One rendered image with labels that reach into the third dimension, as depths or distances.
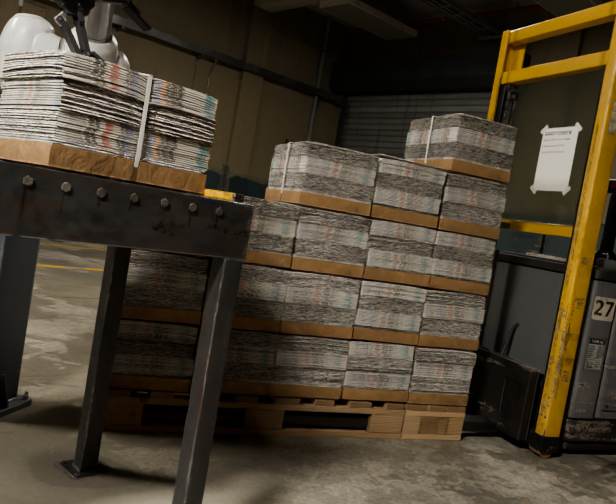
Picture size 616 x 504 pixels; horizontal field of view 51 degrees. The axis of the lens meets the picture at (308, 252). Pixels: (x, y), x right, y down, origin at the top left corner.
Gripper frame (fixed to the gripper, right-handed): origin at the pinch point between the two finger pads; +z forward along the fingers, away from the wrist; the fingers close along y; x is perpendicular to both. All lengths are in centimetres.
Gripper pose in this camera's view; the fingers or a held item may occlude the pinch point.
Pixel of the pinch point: (127, 48)
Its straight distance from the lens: 158.8
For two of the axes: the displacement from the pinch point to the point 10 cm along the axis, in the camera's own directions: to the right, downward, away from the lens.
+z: 5.7, 5.3, 6.3
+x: 6.6, 1.6, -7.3
